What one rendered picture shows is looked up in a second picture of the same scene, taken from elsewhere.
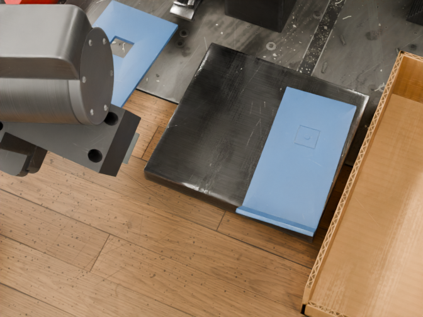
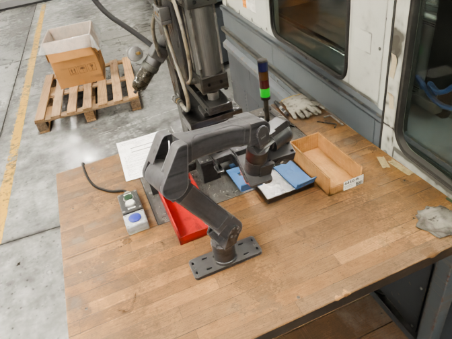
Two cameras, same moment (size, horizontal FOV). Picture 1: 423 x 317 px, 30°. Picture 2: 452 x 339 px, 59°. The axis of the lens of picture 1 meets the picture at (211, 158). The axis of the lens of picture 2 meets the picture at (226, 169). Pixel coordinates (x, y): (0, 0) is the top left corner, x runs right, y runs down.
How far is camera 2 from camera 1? 87 cm
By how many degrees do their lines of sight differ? 37
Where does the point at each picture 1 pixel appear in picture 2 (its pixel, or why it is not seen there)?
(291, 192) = (300, 179)
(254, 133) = (278, 178)
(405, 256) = (332, 174)
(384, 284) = (335, 179)
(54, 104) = (286, 134)
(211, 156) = (277, 187)
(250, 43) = not seen: hidden behind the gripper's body
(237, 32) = not seen: hidden behind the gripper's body
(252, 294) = (316, 201)
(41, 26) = (276, 120)
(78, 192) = (257, 217)
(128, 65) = not seen: hidden behind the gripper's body
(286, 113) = (280, 170)
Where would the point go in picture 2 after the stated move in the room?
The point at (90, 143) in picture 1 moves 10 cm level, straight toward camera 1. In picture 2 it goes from (288, 148) to (327, 153)
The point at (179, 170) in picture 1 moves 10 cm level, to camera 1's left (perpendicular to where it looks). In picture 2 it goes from (274, 194) to (255, 212)
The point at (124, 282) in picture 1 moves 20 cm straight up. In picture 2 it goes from (291, 220) to (288, 167)
